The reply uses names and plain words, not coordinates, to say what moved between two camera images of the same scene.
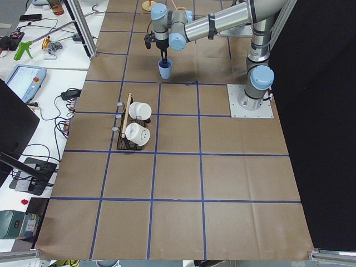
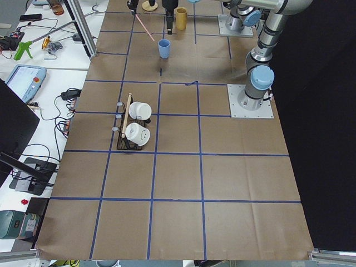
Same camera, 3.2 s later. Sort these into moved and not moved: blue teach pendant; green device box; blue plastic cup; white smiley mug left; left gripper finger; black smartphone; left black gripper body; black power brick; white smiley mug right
Moved: blue plastic cup; left gripper finger; left black gripper body
Not moved: white smiley mug left; green device box; blue teach pendant; white smiley mug right; black smartphone; black power brick
